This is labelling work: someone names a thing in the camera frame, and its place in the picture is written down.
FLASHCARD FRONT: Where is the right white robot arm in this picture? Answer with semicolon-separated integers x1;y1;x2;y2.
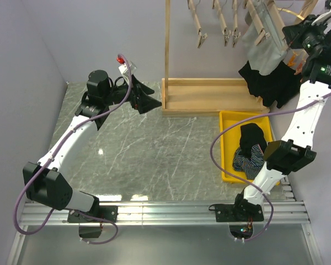
232;10;331;221

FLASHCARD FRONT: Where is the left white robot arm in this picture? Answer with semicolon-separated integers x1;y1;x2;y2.
23;70;162;222

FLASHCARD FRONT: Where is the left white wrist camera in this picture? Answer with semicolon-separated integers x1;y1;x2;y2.
116;54;137;83

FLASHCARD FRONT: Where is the yellow plastic tray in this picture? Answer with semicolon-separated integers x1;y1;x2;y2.
219;110;273;182

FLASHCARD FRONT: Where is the black hanging underwear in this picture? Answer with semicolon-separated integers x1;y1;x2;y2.
238;62;302;108

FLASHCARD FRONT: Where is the pink clothespin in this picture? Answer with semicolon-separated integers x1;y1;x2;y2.
294;61;305;75

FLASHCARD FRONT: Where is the aluminium mounting rail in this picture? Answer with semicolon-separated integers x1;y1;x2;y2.
6;177;323;264

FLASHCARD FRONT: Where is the orange clothespin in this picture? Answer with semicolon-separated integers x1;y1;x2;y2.
286;51;299;67

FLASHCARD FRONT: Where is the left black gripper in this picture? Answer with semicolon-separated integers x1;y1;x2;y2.
103;74;162;114

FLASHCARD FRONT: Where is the black underwear in tray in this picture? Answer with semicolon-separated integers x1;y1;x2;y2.
239;123;267;158

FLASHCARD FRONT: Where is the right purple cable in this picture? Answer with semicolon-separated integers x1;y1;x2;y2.
210;85;331;243

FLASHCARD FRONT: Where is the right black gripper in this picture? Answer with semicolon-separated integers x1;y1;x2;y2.
281;14;328;56

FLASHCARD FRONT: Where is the striped navy underwear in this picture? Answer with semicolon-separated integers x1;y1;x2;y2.
232;145;264;180

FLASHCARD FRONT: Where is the gold semicircle clip hanger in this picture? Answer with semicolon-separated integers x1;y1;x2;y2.
278;8;304;25

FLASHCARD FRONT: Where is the wooden drying rack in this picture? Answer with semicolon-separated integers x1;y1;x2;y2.
161;0;319;118

